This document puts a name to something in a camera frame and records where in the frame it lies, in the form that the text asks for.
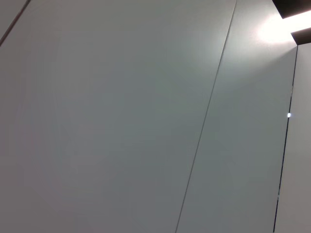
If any dark ceiling beam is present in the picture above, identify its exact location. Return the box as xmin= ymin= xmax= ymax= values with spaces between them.
xmin=271 ymin=0 xmax=311 ymax=20
xmin=291 ymin=26 xmax=311 ymax=46

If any bright ceiling light strip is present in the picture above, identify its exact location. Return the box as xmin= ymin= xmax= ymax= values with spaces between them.
xmin=281 ymin=11 xmax=311 ymax=33

